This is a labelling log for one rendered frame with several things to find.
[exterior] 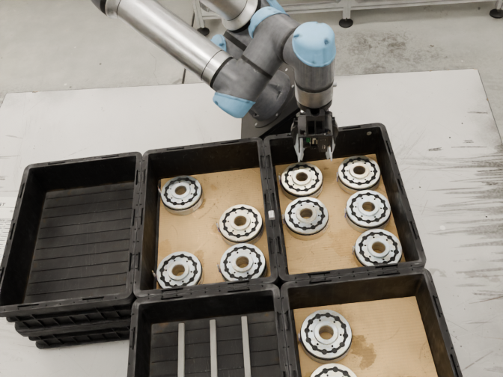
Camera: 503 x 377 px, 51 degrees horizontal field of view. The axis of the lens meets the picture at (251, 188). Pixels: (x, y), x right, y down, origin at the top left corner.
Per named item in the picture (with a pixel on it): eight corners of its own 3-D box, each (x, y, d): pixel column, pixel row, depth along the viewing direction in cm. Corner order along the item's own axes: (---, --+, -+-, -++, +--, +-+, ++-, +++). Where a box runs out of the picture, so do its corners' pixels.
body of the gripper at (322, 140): (297, 155, 112) (295, 115, 102) (296, 126, 117) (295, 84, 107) (333, 154, 111) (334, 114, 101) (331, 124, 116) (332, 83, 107)
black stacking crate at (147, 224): (155, 179, 140) (144, 152, 131) (265, 167, 139) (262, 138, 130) (147, 320, 116) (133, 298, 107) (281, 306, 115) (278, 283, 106)
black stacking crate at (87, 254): (45, 192, 141) (26, 166, 132) (153, 179, 140) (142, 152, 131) (16, 334, 118) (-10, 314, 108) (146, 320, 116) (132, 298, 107)
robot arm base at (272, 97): (252, 97, 158) (227, 81, 152) (287, 64, 150) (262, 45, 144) (256, 131, 148) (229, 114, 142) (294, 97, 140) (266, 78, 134)
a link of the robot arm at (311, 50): (313, 11, 96) (346, 31, 92) (313, 58, 105) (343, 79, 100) (280, 31, 94) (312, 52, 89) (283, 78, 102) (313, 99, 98)
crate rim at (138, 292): (145, 156, 133) (142, 149, 131) (263, 142, 132) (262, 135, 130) (135, 303, 109) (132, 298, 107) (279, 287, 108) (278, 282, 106)
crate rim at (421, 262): (263, 142, 132) (262, 135, 130) (383, 128, 131) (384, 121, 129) (279, 287, 108) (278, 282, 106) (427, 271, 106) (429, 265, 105)
